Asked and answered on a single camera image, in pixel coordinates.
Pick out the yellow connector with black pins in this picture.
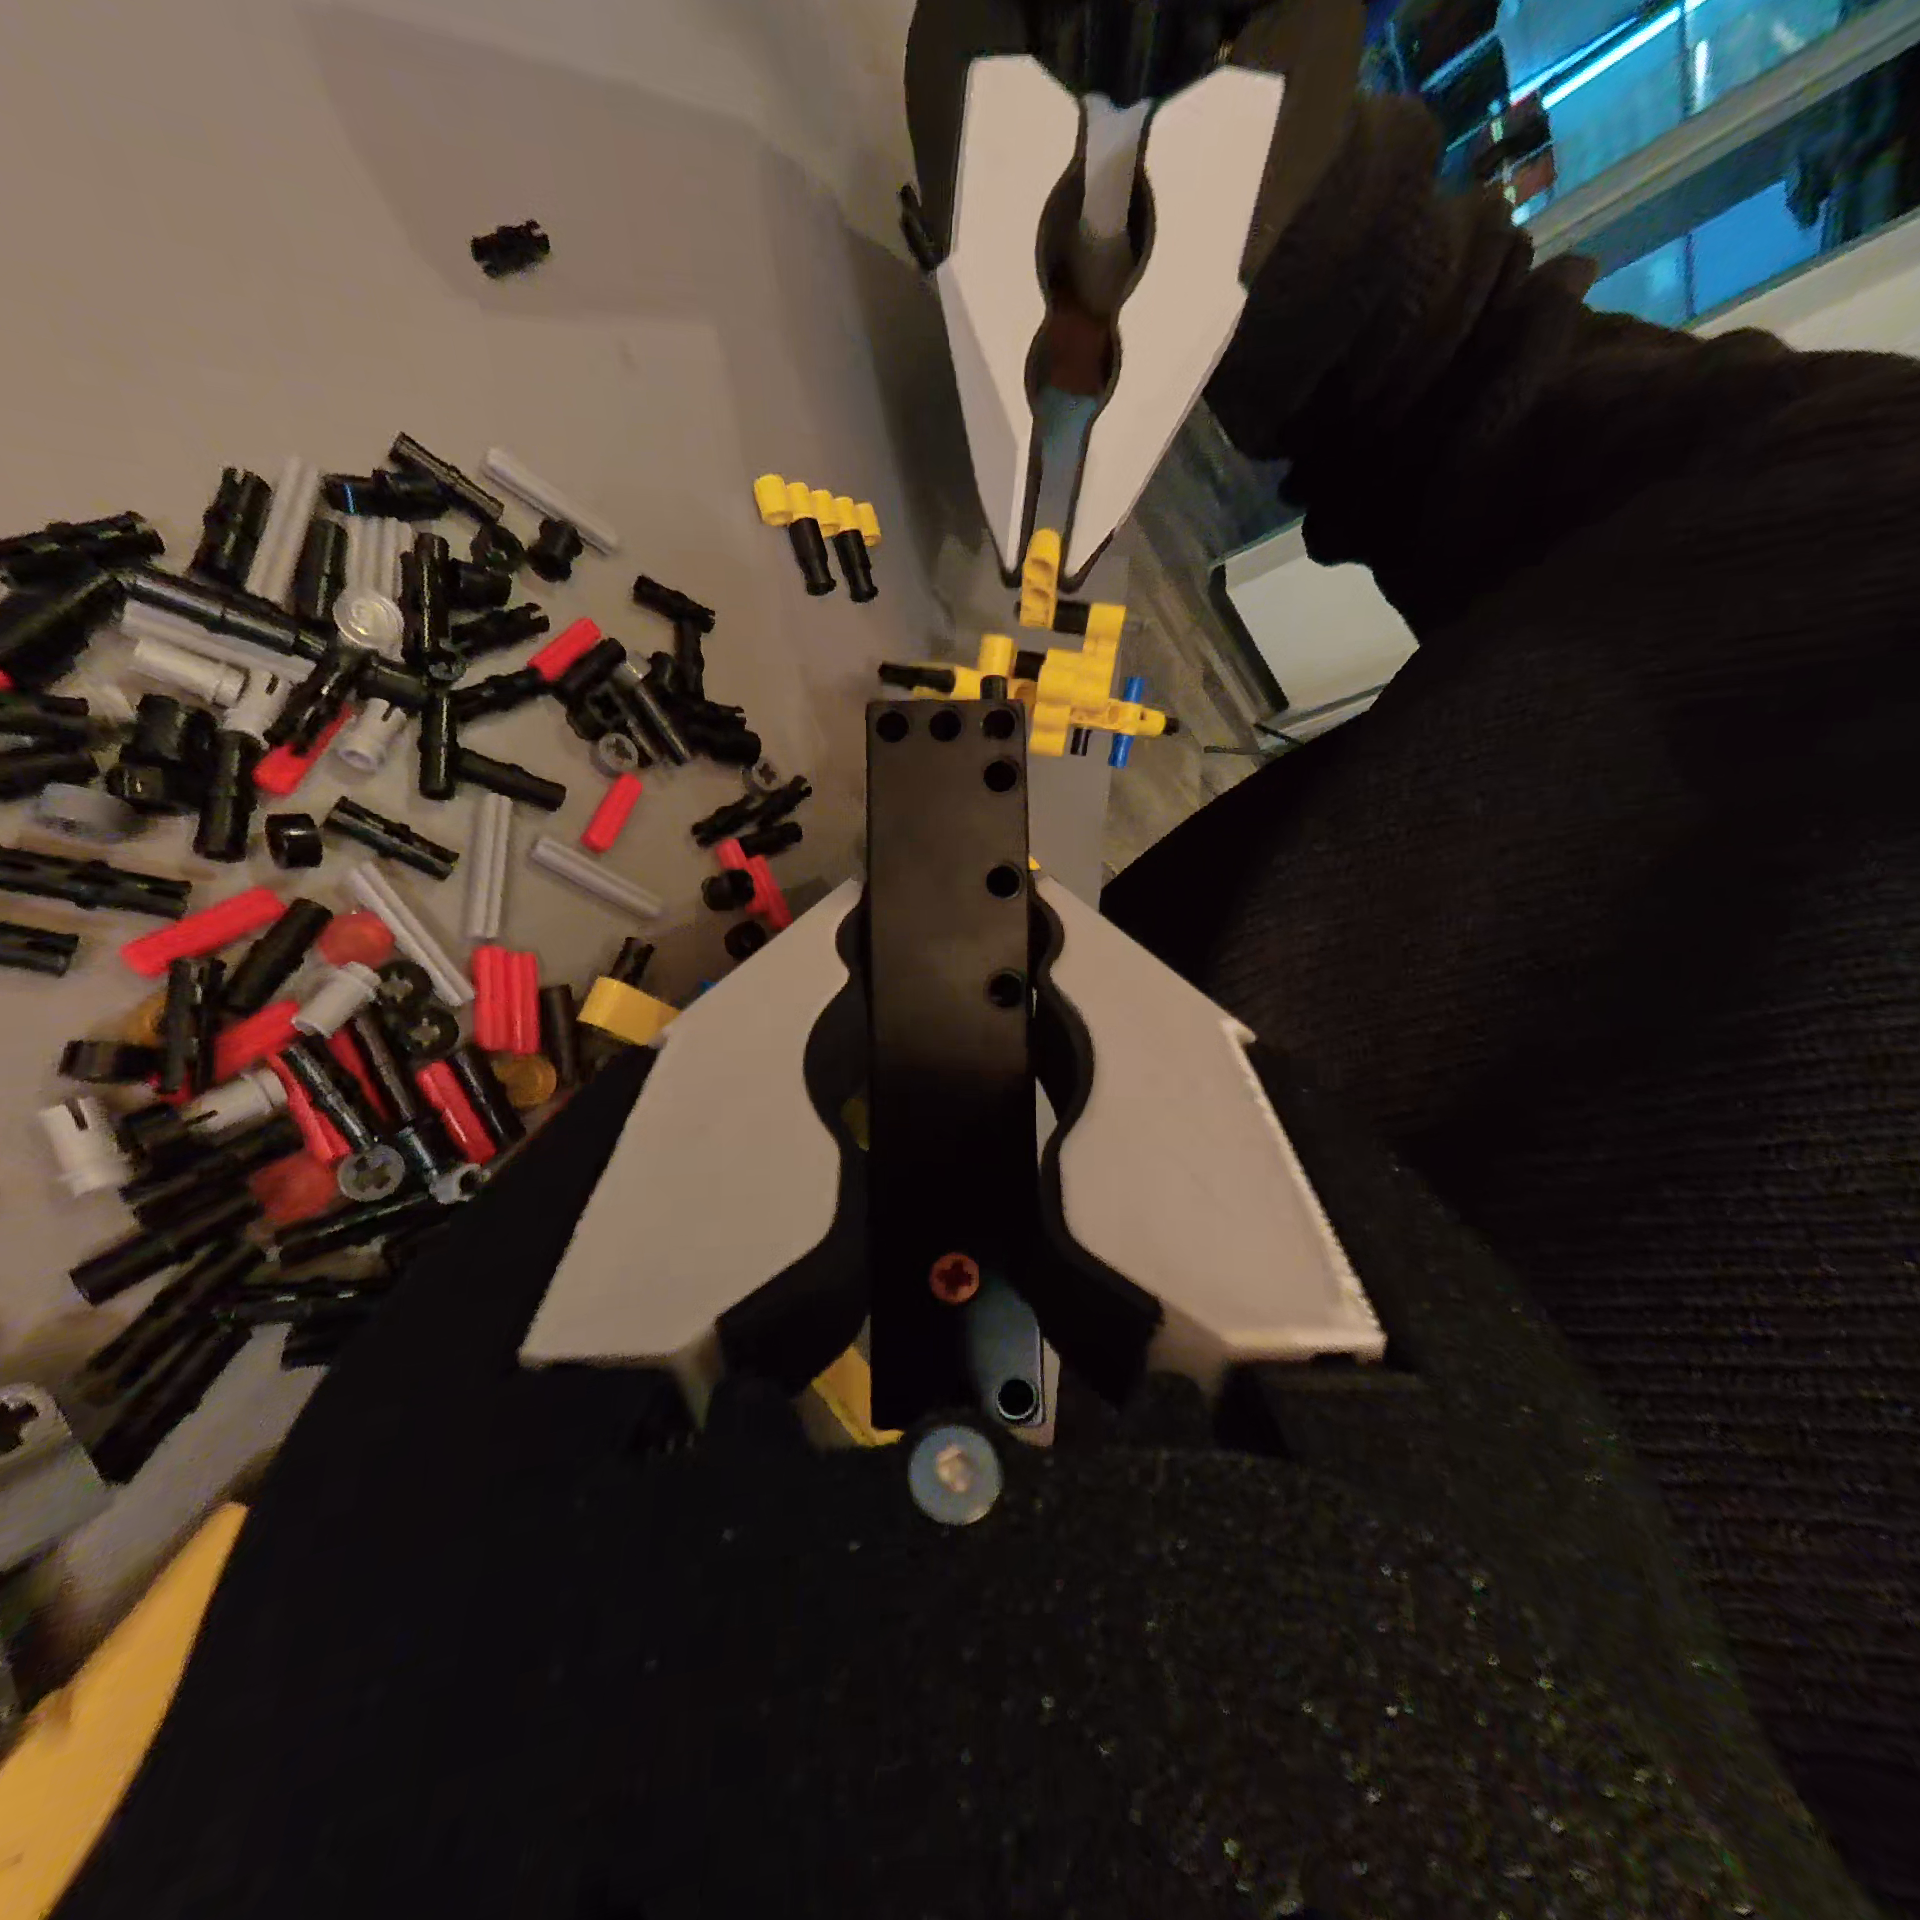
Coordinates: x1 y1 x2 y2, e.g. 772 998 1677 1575
751 470 887 605

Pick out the yellow technic connector assembly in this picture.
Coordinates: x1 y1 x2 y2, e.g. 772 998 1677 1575
883 599 1180 769

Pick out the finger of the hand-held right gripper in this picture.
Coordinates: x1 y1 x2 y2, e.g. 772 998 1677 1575
933 58 1120 590
1067 67 1290 586

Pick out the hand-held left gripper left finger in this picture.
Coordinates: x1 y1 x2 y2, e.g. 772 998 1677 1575
517 877 879 1419

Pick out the person's black knit sweater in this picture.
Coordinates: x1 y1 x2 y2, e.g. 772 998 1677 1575
1101 599 1920 1920

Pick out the pile of black red pins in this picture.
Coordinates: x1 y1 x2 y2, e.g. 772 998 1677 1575
0 428 819 1478

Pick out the person's right forearm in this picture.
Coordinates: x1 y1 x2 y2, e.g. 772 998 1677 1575
1211 90 1920 662

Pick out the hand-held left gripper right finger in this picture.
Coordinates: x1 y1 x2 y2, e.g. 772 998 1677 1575
1027 873 1390 1413

